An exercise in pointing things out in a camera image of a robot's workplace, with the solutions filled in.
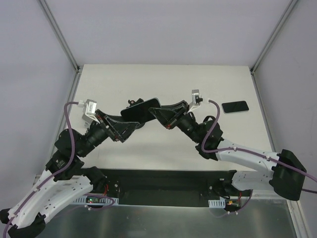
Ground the green phone black screen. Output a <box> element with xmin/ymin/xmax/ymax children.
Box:
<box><xmin>120</xmin><ymin>98</ymin><xmax>161</xmax><ymax>123</ymax></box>

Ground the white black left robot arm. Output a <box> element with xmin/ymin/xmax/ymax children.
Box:
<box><xmin>0</xmin><ymin>110</ymin><xmax>140</xmax><ymax>238</ymax></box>

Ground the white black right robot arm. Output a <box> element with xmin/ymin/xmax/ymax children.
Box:
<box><xmin>149</xmin><ymin>101</ymin><xmax>307</xmax><ymax>201</ymax></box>

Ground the black phone stand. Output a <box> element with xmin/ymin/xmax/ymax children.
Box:
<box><xmin>125</xmin><ymin>98</ymin><xmax>146</xmax><ymax>129</ymax></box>

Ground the black phone on table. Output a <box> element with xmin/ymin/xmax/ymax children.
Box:
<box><xmin>221</xmin><ymin>101</ymin><xmax>249</xmax><ymax>114</ymax></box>

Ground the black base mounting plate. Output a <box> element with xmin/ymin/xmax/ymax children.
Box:
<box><xmin>94</xmin><ymin>169</ymin><xmax>240</xmax><ymax>207</ymax></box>

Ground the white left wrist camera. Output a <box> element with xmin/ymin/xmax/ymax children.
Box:
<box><xmin>78</xmin><ymin>99</ymin><xmax>99</xmax><ymax>124</ymax></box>

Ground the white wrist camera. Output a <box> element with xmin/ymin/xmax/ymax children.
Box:
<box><xmin>188</xmin><ymin>89</ymin><xmax>203</xmax><ymax>112</ymax></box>
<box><xmin>78</xmin><ymin>99</ymin><xmax>99</xmax><ymax>124</ymax></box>

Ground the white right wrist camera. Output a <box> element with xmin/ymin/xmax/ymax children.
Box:
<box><xmin>188</xmin><ymin>89</ymin><xmax>203</xmax><ymax>112</ymax></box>

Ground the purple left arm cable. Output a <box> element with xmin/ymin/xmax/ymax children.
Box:
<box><xmin>3</xmin><ymin>100</ymin><xmax>117</xmax><ymax>234</ymax></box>

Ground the white left cable duct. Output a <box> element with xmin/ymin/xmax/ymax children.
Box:
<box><xmin>71</xmin><ymin>196</ymin><xmax>119</xmax><ymax>206</ymax></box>

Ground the white cable duct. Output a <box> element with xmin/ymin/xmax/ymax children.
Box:
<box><xmin>208</xmin><ymin>198</ymin><xmax>226</xmax><ymax>209</ymax></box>
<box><xmin>71</xmin><ymin>196</ymin><xmax>119</xmax><ymax>206</ymax></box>

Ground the left aluminium frame post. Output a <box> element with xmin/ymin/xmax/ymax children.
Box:
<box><xmin>37</xmin><ymin>0</ymin><xmax>81</xmax><ymax>73</ymax></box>

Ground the aluminium frame post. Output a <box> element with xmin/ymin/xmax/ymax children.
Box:
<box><xmin>249</xmin><ymin>0</ymin><xmax>300</xmax><ymax>75</ymax></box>
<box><xmin>37</xmin><ymin>0</ymin><xmax>81</xmax><ymax>73</ymax></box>

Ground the right aluminium frame post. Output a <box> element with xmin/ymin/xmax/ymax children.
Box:
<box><xmin>249</xmin><ymin>0</ymin><xmax>300</xmax><ymax>75</ymax></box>

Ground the white right cable duct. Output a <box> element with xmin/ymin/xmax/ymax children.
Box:
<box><xmin>208</xmin><ymin>198</ymin><xmax>226</xmax><ymax>209</ymax></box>

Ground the aluminium rail right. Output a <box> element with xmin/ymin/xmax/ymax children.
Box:
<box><xmin>251</xmin><ymin>189</ymin><xmax>286</xmax><ymax>200</ymax></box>

